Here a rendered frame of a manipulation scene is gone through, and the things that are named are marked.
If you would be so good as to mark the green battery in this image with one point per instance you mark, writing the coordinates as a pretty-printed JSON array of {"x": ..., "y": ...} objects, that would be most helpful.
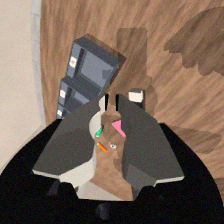
[{"x": 99, "y": 131}]

